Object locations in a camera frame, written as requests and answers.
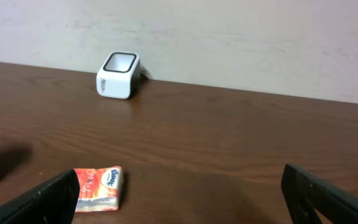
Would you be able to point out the white barcode scanner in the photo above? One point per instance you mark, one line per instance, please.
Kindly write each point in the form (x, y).
(118, 76)

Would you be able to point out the orange Kleenex tissue pack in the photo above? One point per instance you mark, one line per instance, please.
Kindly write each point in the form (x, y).
(100, 189)

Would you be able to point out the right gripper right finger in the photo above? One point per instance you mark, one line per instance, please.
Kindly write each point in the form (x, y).
(306, 195)

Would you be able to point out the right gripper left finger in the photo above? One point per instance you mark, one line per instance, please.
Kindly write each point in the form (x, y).
(53, 201)

